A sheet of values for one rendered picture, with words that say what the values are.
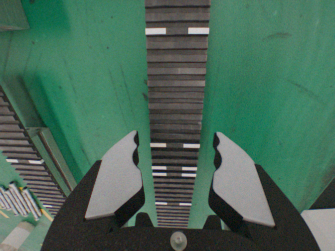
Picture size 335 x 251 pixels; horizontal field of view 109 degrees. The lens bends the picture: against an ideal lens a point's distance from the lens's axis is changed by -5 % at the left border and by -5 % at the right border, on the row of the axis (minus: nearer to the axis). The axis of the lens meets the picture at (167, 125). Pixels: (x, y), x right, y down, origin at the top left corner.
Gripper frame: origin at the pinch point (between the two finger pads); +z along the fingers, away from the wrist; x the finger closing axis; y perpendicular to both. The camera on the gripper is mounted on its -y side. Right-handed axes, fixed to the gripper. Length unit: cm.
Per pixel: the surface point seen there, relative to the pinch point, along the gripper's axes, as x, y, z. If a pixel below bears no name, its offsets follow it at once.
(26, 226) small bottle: -37.3, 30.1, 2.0
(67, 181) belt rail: -17.2, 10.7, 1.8
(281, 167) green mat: 15.9, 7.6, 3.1
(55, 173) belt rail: -17.1, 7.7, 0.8
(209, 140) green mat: 4.5, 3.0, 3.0
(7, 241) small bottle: -38.4, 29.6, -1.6
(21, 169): -20.6, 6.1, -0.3
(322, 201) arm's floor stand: 32.2, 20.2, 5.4
